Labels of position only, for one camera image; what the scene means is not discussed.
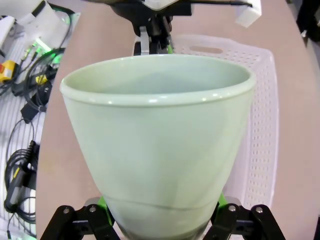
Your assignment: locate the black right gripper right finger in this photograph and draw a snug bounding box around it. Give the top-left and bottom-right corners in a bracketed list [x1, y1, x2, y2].
[207, 192, 287, 240]

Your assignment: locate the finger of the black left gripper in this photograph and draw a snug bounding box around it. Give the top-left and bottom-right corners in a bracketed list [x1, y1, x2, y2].
[133, 26, 151, 56]
[149, 31, 175, 55]

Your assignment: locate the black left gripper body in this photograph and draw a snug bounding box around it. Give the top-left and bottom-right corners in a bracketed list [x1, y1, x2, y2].
[109, 0, 193, 35]

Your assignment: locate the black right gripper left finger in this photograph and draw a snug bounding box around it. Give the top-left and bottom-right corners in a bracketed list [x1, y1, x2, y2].
[43, 196, 121, 240]

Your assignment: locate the pale green cup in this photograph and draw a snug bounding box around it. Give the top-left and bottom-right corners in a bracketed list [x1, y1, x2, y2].
[59, 55, 258, 240]

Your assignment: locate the white perforated plastic basket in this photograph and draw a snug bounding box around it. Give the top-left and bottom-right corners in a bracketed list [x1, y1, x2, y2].
[172, 34, 280, 211]

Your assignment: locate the white control box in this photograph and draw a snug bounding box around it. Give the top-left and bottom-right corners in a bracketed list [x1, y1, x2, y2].
[0, 0, 75, 52]

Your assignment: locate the black power adapter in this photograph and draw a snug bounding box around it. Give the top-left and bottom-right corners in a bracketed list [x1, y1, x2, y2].
[21, 102, 42, 123]

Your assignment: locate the yellow emergency stop box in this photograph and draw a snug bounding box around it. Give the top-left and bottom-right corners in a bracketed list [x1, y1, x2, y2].
[0, 59, 19, 84]

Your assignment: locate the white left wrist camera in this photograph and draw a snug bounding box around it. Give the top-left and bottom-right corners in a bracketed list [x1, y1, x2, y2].
[234, 0, 262, 28]

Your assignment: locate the coiled black cable with plug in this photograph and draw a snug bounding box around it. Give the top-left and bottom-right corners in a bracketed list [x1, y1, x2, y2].
[3, 139, 41, 222]

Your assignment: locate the black cable with yellow tag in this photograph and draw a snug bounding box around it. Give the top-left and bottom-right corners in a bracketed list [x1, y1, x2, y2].
[23, 47, 67, 111]

